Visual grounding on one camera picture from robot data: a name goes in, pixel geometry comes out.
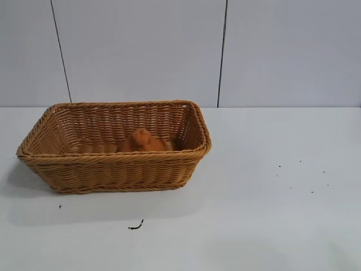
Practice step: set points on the orange bread roll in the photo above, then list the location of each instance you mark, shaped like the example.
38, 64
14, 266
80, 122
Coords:
142, 142

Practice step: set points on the tan woven wicker basket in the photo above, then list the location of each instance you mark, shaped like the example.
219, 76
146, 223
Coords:
107, 172

